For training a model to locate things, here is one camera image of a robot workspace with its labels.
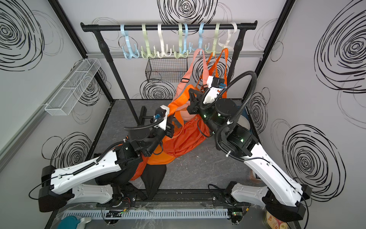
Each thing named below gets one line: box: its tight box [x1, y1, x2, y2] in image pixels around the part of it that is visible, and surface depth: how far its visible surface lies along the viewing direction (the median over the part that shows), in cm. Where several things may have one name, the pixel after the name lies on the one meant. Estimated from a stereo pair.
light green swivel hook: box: [204, 22, 224, 57], surface depth 61 cm
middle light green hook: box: [172, 22, 189, 59], surface depth 57 cm
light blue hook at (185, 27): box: [179, 22, 189, 55], surface depth 58 cm
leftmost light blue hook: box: [120, 24, 140, 61], surface depth 59 cm
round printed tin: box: [264, 210, 291, 229], surface depth 65 cm
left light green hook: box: [140, 23, 158, 60], surface depth 59 cm
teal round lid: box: [58, 215, 81, 229], surface depth 63 cm
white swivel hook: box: [217, 21, 238, 49], surface depth 58 cm
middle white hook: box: [153, 23, 173, 59], surface depth 58 cm
